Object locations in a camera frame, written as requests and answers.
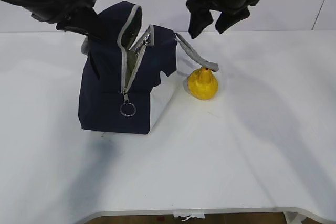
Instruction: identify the white tape on table edge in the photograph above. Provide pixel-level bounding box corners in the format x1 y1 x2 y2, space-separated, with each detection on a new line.
173 210 205 222

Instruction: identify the navy blue lunch bag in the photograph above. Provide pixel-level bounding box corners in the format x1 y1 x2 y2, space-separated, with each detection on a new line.
78 1 218 134

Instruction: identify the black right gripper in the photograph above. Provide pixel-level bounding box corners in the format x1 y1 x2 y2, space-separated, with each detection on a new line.
186 0 259 38

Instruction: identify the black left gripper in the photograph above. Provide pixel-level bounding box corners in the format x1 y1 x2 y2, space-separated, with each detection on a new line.
24 0 118 41

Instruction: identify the yellow pear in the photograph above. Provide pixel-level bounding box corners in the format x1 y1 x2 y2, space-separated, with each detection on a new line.
187 67 218 100

